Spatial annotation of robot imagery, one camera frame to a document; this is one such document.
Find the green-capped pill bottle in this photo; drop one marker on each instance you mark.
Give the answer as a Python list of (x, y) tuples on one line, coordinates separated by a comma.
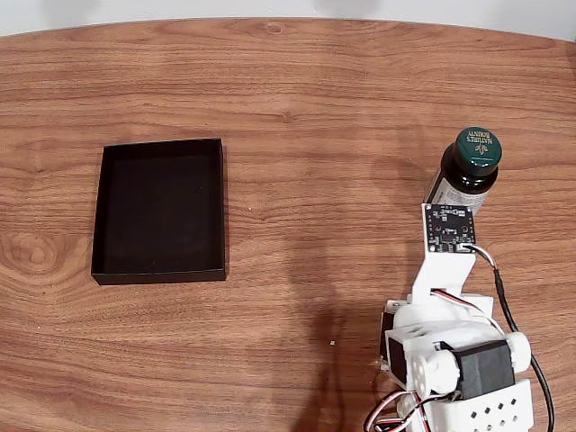
[(477, 150)]

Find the black shallow box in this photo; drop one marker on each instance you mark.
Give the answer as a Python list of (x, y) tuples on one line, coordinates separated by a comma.
[(157, 216)]

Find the camera circuit board on mount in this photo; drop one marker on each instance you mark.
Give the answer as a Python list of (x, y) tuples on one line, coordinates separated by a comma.
[(450, 229)]

